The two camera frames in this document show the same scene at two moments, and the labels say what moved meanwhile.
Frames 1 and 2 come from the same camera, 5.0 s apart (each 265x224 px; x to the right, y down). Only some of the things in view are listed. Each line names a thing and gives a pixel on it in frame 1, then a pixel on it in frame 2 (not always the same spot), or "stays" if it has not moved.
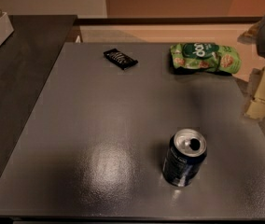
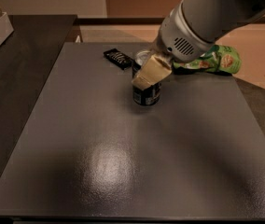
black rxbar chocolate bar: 120,59 stays
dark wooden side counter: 13,81 stays
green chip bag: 205,55 stays
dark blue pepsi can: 187,149 to 151,95
